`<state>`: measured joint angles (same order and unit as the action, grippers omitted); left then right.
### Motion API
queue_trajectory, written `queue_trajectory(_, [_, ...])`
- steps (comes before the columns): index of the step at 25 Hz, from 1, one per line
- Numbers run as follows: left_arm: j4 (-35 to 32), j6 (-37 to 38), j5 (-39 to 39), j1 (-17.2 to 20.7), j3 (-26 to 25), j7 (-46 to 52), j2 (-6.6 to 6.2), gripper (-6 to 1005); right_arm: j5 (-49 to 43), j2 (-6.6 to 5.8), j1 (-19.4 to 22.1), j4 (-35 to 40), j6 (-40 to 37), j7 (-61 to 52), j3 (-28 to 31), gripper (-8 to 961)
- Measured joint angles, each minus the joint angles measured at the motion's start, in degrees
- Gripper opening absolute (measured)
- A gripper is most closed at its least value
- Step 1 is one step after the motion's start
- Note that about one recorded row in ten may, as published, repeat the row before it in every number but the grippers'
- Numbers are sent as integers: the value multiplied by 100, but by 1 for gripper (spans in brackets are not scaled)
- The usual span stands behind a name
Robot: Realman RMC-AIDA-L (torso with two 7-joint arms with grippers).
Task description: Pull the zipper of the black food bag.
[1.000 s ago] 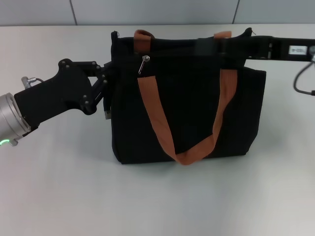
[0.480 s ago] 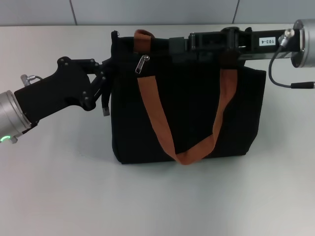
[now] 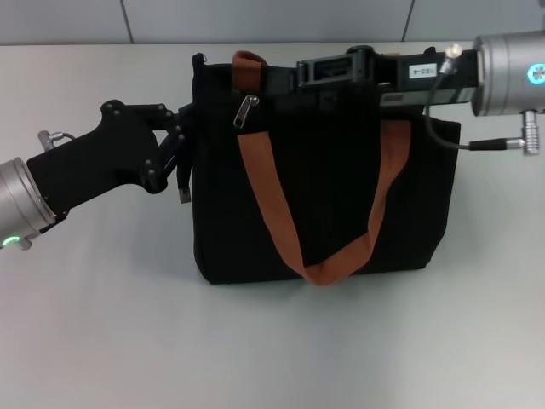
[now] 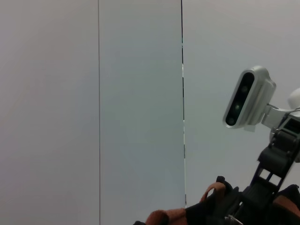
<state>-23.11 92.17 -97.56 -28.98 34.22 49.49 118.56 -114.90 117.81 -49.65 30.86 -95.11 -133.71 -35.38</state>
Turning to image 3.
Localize silver zipper pull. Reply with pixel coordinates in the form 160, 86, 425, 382
232, 94, 260, 128

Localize gripper cable with connector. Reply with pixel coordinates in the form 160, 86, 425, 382
37, 130, 77, 151
423, 42, 542, 157

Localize left gripper cable with connector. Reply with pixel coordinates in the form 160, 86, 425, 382
37, 130, 77, 151

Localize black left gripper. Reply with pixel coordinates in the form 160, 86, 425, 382
26, 100, 198, 214

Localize black food bag brown handles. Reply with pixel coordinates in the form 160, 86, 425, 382
190, 46, 462, 287

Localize right gripper cable with connector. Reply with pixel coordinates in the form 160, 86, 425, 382
423, 42, 542, 157

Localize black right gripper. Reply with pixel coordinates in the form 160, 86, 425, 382
260, 45, 482, 112

